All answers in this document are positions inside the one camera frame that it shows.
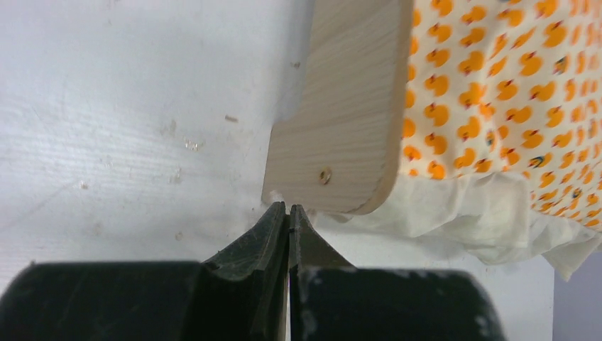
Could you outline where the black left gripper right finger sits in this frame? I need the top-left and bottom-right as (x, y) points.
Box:
(289, 205), (505, 340)

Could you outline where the wooden pet bed frame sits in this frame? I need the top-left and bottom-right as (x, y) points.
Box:
(262, 1), (413, 215)

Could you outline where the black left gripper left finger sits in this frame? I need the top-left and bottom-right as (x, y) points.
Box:
(1, 202), (288, 340)

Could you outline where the orange patterned bed cushion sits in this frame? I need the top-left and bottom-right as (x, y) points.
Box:
(341, 1), (601, 278)

